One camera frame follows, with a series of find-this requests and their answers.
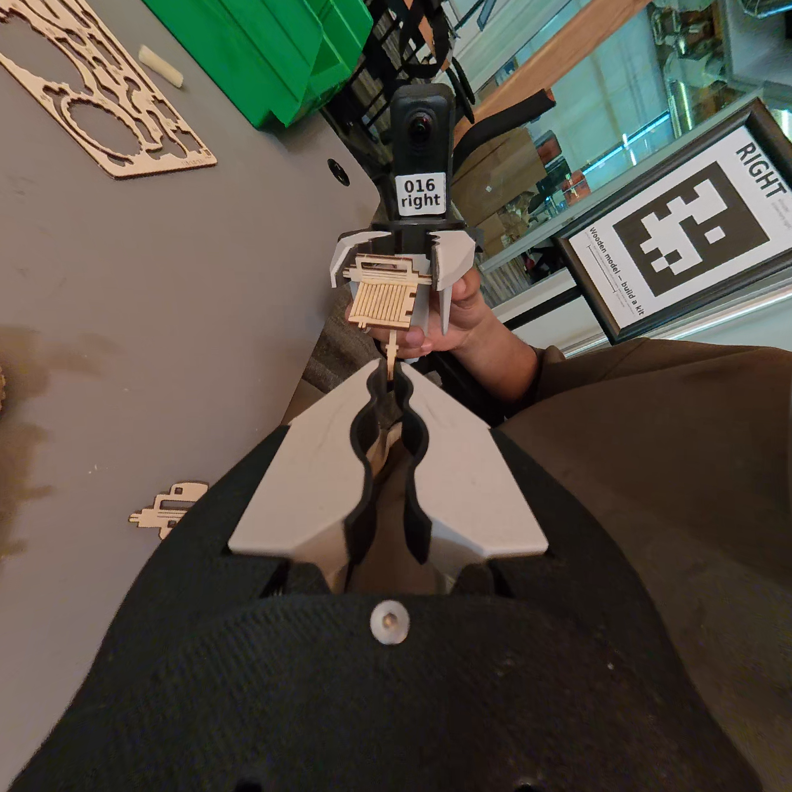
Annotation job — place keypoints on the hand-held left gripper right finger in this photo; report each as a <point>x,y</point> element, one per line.
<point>476,495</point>

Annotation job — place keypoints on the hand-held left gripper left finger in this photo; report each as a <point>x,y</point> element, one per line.
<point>291,495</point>

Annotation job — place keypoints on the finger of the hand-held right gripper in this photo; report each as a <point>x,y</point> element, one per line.
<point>455,257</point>
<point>346,250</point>

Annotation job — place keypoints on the wooden model assembly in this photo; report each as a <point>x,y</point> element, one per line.
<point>383,300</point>

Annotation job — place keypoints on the small wooden key piece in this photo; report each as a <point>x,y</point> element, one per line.
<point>392,359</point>

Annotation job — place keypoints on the person's right forearm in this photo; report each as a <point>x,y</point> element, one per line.
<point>501,365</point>

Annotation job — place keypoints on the black desk grommet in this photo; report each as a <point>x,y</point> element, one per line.
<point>338,171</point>

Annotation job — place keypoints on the grey desk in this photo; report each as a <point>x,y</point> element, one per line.
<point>154,278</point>

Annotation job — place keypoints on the person's right hand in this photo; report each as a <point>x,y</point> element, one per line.
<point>467,315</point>

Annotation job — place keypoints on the black office chair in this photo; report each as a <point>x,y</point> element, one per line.
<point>495,130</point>

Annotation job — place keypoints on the cardboard box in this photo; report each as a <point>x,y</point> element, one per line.
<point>495,167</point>

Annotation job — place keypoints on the flat wooden side piece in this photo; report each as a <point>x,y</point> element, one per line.
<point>173,504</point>

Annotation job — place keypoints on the wooden beam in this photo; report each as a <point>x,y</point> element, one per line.
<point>557,55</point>

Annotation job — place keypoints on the person's brown clothing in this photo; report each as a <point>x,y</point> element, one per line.
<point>649,495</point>

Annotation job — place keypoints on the wooden sheet with round cutouts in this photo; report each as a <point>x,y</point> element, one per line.
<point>192,159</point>

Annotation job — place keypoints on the green plastic bin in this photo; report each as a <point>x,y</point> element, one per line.
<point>247,55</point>

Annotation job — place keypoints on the framed marker sign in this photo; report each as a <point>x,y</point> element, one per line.
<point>699,235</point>

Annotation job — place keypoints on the small white block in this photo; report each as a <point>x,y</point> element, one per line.
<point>159,65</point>

